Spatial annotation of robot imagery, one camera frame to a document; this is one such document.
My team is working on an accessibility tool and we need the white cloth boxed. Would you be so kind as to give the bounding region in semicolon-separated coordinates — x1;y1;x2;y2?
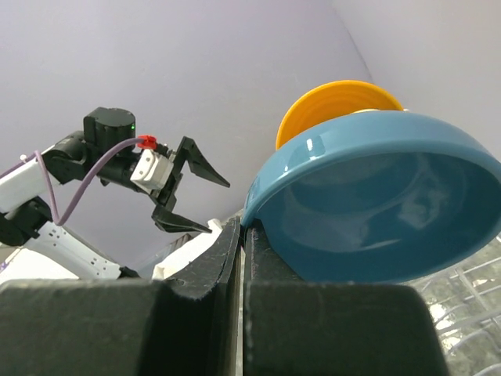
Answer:
152;219;222;280

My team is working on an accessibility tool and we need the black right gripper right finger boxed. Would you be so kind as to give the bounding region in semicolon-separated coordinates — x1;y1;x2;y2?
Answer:
243;222;449;375

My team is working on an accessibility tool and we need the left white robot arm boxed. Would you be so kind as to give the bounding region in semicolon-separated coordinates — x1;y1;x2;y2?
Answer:
1;107;230;280

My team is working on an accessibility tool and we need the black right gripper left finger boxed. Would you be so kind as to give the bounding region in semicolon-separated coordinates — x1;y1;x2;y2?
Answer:
1;218;241;375

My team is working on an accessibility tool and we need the white square bowl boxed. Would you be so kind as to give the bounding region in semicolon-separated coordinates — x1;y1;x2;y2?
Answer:
350;108;409;115

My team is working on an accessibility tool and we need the orange bowl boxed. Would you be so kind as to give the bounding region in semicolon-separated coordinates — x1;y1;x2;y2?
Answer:
275;80;404;149

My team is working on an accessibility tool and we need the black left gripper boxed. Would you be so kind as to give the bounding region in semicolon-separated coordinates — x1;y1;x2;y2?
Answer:
81;107;230;233

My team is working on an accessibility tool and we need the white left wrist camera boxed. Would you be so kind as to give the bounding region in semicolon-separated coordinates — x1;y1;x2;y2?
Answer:
130;150;174;193

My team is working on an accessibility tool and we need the white wire dish rack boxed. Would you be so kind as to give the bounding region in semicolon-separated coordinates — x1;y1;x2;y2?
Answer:
409;237;500;375

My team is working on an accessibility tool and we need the blue bottom bowl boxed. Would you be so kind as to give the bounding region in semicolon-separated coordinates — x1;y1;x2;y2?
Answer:
242;110;500;283

